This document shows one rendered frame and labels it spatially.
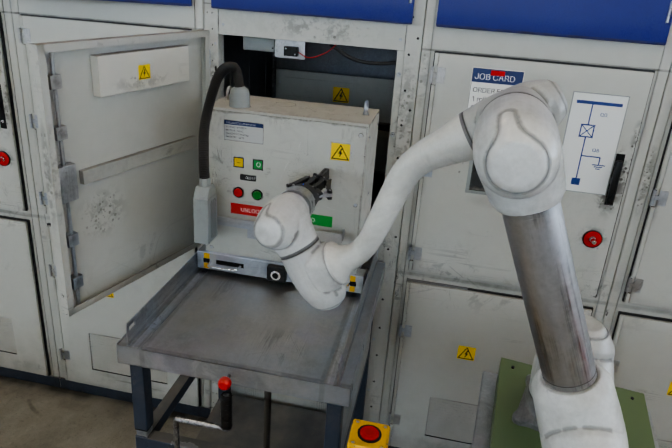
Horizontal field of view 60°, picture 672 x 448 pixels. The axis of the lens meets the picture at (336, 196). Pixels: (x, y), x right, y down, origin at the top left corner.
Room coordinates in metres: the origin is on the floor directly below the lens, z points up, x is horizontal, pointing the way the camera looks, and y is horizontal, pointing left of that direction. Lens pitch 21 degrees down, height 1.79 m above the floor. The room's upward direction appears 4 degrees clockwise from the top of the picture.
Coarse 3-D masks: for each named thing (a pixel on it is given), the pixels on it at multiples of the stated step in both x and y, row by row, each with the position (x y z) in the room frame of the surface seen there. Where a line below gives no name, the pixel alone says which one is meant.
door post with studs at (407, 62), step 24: (408, 24) 1.81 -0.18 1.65; (408, 48) 1.81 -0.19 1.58; (408, 72) 1.81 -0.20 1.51; (408, 96) 1.81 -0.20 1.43; (408, 120) 1.81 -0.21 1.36; (408, 144) 1.81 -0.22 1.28; (384, 240) 1.82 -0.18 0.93; (384, 288) 1.81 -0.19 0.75; (384, 312) 1.81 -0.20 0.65; (384, 336) 1.81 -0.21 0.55; (384, 360) 1.81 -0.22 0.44
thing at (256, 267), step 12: (204, 252) 1.65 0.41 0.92; (216, 252) 1.65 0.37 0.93; (216, 264) 1.65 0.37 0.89; (228, 264) 1.64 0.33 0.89; (240, 264) 1.63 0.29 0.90; (252, 264) 1.62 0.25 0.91; (264, 264) 1.62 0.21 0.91; (276, 264) 1.61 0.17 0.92; (264, 276) 1.62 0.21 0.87; (288, 276) 1.60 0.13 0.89; (360, 276) 1.56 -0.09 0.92; (360, 288) 1.56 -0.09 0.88
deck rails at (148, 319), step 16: (192, 256) 1.64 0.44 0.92; (176, 272) 1.53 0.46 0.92; (192, 272) 1.63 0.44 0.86; (368, 272) 1.61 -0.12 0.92; (176, 288) 1.52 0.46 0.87; (192, 288) 1.55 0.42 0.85; (368, 288) 1.62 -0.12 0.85; (160, 304) 1.42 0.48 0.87; (176, 304) 1.46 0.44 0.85; (352, 304) 1.52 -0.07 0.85; (144, 320) 1.33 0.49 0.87; (160, 320) 1.37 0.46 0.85; (352, 320) 1.34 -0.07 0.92; (128, 336) 1.25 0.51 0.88; (144, 336) 1.29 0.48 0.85; (352, 336) 1.34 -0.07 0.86; (336, 352) 1.28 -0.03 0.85; (336, 368) 1.21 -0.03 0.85; (336, 384) 1.15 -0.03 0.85
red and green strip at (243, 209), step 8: (232, 208) 1.65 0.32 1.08; (240, 208) 1.64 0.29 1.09; (248, 208) 1.64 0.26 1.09; (256, 208) 1.63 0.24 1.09; (256, 216) 1.63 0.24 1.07; (312, 216) 1.60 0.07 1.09; (320, 216) 1.60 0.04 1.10; (328, 216) 1.59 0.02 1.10; (320, 224) 1.60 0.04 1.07; (328, 224) 1.59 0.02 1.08
